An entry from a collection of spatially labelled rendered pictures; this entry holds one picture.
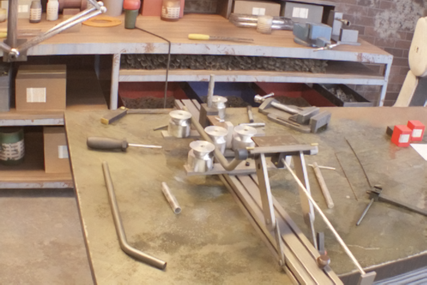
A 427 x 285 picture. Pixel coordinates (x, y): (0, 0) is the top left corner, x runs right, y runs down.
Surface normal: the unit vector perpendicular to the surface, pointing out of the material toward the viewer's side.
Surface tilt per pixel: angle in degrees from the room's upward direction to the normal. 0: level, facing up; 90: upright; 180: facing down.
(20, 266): 0
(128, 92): 90
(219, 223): 0
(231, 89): 90
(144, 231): 0
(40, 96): 90
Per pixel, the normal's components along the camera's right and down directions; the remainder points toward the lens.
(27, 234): 0.11, -0.92
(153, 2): 0.32, 0.39
